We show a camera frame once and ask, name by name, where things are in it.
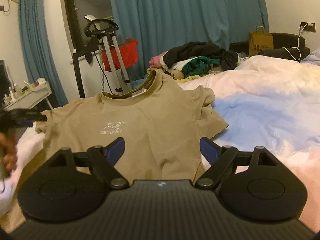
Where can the white tissue box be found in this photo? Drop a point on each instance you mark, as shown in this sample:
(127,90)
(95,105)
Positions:
(40,81)

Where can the narrow blue curtain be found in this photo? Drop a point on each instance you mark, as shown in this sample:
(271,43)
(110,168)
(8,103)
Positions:
(37,42)

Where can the garment steamer stand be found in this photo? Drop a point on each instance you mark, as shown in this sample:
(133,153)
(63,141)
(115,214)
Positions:
(110,45)

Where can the pile of mixed clothes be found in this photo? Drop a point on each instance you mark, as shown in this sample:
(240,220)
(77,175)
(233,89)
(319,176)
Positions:
(195,50)

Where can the white dressing table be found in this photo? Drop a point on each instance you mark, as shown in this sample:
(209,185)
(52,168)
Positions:
(32,97)

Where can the red hanging garment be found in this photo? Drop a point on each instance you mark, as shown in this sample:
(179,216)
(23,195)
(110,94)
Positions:
(130,52)

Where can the light blue pillow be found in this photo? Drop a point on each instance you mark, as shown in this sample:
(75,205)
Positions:
(313,57)

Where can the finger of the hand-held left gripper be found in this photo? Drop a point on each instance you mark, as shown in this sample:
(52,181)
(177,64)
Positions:
(27,117)

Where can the wall power outlet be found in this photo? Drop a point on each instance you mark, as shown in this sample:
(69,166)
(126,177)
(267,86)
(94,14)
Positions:
(303,29)

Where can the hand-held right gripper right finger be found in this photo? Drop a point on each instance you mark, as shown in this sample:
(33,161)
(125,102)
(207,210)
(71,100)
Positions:
(207,148)

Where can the person's left forearm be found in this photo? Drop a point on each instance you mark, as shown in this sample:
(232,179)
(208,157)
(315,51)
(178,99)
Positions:
(6,197)

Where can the group of cosmetic bottles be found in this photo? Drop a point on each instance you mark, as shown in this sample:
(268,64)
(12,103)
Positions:
(15,90)

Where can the person's left hand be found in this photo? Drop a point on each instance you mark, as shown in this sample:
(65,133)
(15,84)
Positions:
(10,155)

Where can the tan printed t-shirt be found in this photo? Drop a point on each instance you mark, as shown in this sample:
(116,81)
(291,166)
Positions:
(140,120)

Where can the wide blue curtain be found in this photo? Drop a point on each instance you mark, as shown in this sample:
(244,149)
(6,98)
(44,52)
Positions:
(175,12)

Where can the black sofa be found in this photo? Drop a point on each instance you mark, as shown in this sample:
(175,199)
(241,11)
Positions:
(282,38)

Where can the white and black chair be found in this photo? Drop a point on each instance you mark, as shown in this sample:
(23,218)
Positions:
(80,80)

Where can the brown paper bag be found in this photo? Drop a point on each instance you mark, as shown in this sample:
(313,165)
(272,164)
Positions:
(260,43)

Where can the wavy black framed mirror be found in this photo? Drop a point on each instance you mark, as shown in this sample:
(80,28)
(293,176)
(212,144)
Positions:
(3,75)

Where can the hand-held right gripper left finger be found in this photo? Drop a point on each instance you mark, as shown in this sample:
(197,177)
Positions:
(117,150)

